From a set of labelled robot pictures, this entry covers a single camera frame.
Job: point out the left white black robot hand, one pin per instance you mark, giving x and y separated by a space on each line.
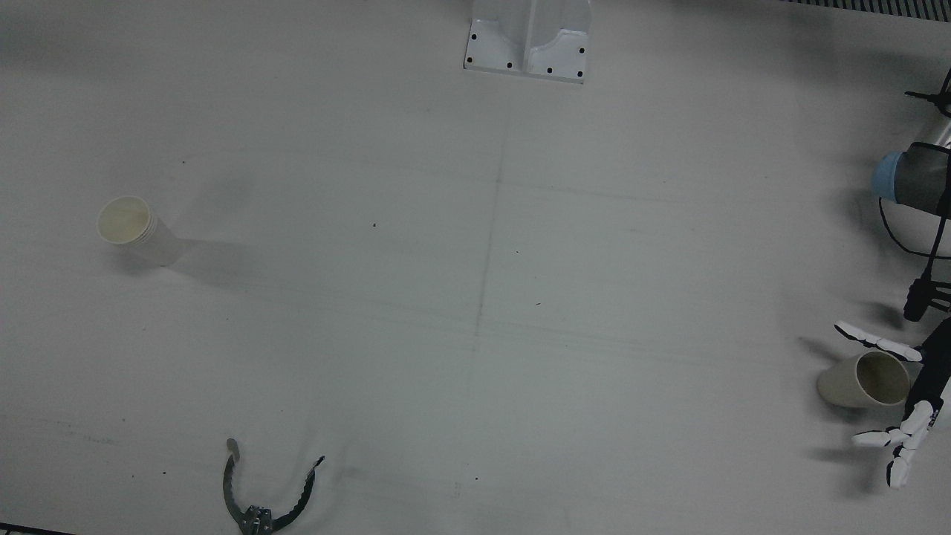
935 371

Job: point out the beige paper cup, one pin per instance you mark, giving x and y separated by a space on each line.
854 383

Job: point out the white paper cup stack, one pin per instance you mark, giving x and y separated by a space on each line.
137 230

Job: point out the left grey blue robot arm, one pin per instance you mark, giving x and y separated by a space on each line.
921 178

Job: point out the metal slatted grille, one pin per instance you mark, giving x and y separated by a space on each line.
869 6

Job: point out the metal claw tool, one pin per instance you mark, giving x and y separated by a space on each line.
232 498

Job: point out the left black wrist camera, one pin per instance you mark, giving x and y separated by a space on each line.
917 297

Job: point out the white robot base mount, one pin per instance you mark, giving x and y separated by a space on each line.
527 37

